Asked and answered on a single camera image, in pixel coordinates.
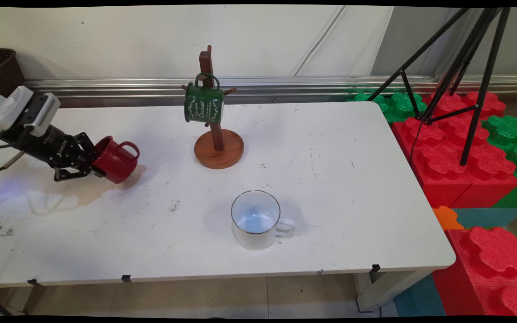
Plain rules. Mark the brown wicker basket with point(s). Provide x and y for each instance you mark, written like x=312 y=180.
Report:
x=0 y=67

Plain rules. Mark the brown wooden mug tree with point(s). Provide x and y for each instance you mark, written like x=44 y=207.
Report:
x=218 y=152

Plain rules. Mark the large red foam block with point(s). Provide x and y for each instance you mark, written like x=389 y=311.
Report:
x=447 y=166

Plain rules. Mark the green enamel mug white print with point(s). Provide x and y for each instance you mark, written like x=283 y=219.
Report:
x=203 y=105

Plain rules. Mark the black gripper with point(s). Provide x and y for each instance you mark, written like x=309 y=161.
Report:
x=52 y=148

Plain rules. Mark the teal foam mat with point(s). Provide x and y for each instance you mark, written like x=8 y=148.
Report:
x=420 y=298

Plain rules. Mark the red enamel mug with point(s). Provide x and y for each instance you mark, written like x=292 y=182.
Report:
x=117 y=163

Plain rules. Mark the green foam block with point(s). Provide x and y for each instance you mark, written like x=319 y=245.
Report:
x=510 y=134
x=397 y=105

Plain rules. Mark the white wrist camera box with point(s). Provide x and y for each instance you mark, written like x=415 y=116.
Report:
x=14 y=107

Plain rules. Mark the black table edge clip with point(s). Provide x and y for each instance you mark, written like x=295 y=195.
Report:
x=126 y=278
x=34 y=282
x=375 y=268

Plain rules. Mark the white table leg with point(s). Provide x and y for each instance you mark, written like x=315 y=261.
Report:
x=384 y=291

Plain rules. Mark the black tripod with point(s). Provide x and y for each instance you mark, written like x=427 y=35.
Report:
x=476 y=67

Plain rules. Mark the orange foam piece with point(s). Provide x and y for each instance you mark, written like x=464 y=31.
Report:
x=446 y=217

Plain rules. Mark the aluminium rail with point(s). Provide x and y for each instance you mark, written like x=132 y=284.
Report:
x=308 y=87

